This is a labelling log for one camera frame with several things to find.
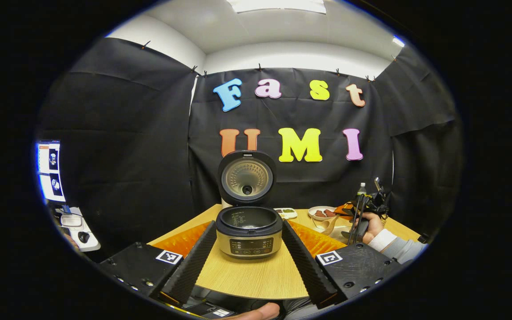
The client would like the white side desk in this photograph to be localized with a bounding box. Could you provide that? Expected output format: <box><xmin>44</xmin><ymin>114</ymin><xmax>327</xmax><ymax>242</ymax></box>
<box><xmin>55</xmin><ymin>207</ymin><xmax>101</xmax><ymax>253</ymax></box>

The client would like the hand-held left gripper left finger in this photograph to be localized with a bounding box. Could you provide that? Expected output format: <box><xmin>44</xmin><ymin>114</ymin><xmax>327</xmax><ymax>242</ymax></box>
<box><xmin>98</xmin><ymin>220</ymin><xmax>218</xmax><ymax>307</ymax></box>

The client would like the black and silver rice cooker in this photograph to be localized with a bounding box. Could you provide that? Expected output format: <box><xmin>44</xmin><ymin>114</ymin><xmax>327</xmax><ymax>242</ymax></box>
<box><xmin>215</xmin><ymin>150</ymin><xmax>283</xmax><ymax>260</ymax></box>

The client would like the clear plastic rice container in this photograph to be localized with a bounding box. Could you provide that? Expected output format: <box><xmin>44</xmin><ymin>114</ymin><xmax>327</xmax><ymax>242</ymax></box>
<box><xmin>327</xmin><ymin>221</ymin><xmax>356</xmax><ymax>244</ymax></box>

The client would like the black backdrop cloth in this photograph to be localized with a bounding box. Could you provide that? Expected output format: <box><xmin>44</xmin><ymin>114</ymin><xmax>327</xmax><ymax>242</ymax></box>
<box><xmin>36</xmin><ymin>36</ymin><xmax>463</xmax><ymax>249</ymax></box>

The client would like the white oval plate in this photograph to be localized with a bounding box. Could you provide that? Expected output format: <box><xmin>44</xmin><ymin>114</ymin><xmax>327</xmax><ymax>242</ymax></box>
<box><xmin>308</xmin><ymin>206</ymin><xmax>339</xmax><ymax>221</ymax></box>

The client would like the wooden spoon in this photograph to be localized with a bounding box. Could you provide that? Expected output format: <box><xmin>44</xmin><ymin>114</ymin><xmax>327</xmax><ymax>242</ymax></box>
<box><xmin>312</xmin><ymin>213</ymin><xmax>340</xmax><ymax>235</ymax></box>

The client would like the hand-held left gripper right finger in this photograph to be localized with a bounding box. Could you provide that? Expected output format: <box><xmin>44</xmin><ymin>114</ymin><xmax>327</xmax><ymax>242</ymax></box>
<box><xmin>281</xmin><ymin>220</ymin><xmax>404</xmax><ymax>310</ymax></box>

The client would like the computer monitor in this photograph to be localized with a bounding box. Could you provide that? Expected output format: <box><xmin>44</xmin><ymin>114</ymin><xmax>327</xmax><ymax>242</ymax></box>
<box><xmin>37</xmin><ymin>141</ymin><xmax>66</xmax><ymax>204</ymax></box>

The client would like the ceiling light panel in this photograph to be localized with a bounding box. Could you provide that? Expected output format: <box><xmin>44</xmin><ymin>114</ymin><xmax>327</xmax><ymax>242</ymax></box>
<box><xmin>227</xmin><ymin>0</ymin><xmax>328</xmax><ymax>14</ymax></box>

